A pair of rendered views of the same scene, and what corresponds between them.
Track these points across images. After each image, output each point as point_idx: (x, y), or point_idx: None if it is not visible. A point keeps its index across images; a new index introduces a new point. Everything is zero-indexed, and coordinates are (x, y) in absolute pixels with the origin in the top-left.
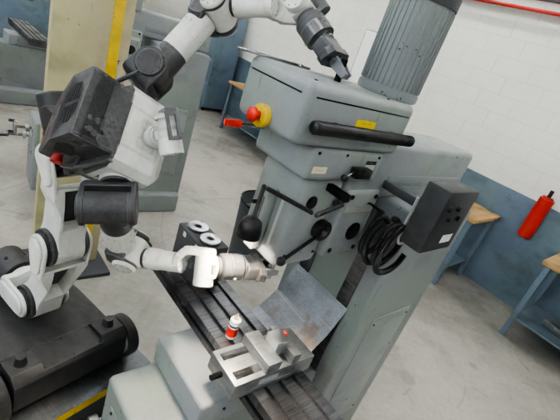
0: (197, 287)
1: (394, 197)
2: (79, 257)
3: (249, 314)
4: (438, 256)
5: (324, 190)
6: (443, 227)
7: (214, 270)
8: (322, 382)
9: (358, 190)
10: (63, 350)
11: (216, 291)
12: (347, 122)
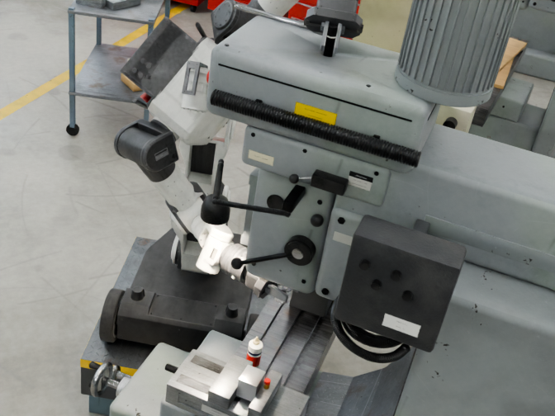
0: (291, 307)
1: (463, 264)
2: None
3: (307, 366)
4: None
5: None
6: (375, 295)
7: (214, 255)
8: None
9: (357, 215)
10: (177, 310)
11: (307, 323)
12: (280, 103)
